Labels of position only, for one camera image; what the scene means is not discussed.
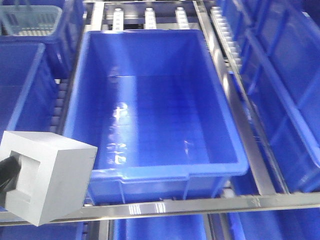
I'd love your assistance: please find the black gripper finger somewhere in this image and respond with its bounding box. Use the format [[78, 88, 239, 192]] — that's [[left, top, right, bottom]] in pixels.
[[0, 156, 20, 193]]

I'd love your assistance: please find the gray square hollow base block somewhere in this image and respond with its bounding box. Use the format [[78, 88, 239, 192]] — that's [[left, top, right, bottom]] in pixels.
[[0, 131, 98, 226]]

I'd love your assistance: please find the blue bin left of target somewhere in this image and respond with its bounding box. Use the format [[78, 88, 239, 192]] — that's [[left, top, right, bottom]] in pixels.
[[0, 42, 58, 133]]

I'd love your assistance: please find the blue bin of target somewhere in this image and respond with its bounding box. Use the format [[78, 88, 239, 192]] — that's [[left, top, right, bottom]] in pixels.
[[217, 0, 320, 192], [0, 42, 58, 133]]

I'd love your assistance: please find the large blue target bin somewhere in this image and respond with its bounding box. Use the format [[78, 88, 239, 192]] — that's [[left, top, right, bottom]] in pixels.
[[63, 29, 249, 205]]

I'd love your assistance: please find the blue bin right of target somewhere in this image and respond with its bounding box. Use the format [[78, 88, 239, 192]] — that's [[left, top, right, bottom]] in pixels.
[[217, 0, 320, 192]]

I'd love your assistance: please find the translucent plastic basket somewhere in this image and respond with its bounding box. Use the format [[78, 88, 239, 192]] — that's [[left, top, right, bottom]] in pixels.
[[0, 5, 62, 37]]

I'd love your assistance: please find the steel roller shelf frame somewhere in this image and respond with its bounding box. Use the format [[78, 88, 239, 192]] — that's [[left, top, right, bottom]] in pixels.
[[0, 0, 320, 227]]

